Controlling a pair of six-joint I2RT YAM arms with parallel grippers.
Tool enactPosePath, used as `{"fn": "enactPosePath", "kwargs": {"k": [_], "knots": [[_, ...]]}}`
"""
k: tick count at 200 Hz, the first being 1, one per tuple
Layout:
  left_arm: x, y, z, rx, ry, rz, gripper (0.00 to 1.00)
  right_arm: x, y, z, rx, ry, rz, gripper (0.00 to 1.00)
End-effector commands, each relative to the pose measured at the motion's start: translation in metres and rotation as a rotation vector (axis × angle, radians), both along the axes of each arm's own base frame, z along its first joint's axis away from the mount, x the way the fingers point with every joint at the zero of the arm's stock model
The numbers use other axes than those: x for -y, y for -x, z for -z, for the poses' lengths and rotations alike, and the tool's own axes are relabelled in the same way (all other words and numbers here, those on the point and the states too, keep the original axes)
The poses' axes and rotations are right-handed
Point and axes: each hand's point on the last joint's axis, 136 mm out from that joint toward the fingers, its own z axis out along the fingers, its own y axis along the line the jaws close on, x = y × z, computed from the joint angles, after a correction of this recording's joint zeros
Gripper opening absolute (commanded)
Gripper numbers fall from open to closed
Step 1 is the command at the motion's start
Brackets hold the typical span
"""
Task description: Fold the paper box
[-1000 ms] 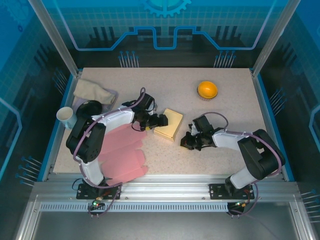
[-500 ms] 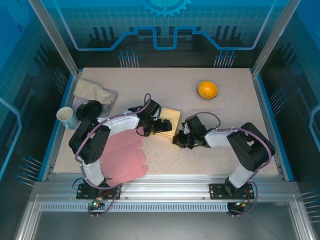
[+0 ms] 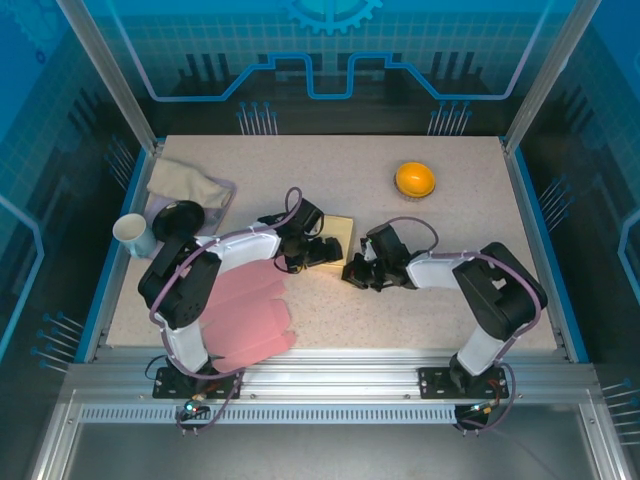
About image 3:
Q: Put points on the yellow paper box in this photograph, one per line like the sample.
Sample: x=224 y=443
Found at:
x=340 y=230

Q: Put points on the pink paper box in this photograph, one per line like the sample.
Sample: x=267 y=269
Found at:
x=250 y=320

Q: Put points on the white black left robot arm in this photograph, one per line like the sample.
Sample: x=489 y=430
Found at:
x=175 y=295

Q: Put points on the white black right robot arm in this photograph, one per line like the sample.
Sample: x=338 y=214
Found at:
x=505 y=295

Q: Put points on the black round plate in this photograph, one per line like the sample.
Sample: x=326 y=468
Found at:
x=178 y=220

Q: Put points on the beige folded cloth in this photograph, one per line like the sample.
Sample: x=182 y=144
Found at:
x=185 y=180

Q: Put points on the white blue mug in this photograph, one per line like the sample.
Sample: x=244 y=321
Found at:
x=131 y=231

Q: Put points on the small connector with green light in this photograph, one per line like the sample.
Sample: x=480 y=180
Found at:
x=192 y=407
x=482 y=410

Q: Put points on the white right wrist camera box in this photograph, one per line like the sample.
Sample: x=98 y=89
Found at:
x=369 y=246

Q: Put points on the aluminium front rail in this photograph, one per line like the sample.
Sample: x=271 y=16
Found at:
x=330 y=375

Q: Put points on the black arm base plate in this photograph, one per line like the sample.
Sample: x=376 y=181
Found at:
x=170 y=385
x=435 y=382

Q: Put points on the blue table side rail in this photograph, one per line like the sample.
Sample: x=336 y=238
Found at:
x=532 y=200
x=135 y=185

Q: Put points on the aluminium corner post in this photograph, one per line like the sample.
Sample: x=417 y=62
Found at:
x=120 y=75
x=539 y=75

